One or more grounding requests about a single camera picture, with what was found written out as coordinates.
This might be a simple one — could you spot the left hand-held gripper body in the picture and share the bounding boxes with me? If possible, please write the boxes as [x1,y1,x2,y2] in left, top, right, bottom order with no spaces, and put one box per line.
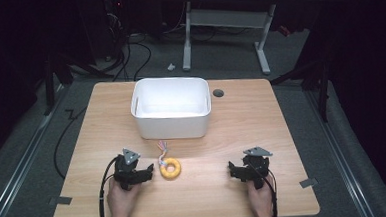
[111,146,146,193]

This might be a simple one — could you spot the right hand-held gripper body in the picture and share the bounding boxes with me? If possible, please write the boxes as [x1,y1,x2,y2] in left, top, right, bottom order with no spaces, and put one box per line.
[240,145,275,191]

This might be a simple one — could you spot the yellow ring toy with tassel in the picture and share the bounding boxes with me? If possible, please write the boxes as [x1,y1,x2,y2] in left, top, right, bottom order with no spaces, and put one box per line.
[157,139,183,181]

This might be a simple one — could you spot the white plastic bin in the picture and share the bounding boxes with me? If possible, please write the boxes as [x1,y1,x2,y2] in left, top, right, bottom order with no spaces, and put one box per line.
[128,74,215,143]

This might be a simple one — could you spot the person's left hand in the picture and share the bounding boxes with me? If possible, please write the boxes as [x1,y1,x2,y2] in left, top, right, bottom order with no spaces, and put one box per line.
[106,175,145,217]

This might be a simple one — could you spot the person's right hand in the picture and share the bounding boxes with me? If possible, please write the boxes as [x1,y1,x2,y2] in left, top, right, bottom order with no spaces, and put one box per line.
[245,174,277,217]

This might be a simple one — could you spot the grey tape piece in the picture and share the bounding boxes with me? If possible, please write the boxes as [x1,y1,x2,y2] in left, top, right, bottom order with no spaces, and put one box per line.
[47,195,74,207]
[299,177,319,189]

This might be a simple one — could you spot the black stand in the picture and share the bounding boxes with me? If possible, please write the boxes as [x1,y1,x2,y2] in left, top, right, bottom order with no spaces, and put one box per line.
[39,51,117,116]
[268,40,337,126]

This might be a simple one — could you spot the white-framed desk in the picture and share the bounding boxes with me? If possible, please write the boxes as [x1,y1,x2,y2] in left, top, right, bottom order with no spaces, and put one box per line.
[178,0,324,80]

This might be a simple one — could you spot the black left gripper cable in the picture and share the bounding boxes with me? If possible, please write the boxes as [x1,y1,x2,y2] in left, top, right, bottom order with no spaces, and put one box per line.
[95,154,125,217]

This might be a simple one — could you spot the black floor cable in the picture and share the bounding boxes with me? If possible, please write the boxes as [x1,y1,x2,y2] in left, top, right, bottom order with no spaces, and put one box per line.
[50,106,91,181]

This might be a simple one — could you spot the aluminium floor rail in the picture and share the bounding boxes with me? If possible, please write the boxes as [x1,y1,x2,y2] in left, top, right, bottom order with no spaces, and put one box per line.
[304,86,379,217]
[0,84,75,217]

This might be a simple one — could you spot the bundle of black cables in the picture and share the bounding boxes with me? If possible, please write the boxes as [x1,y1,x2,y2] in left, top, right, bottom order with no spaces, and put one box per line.
[103,0,154,83]

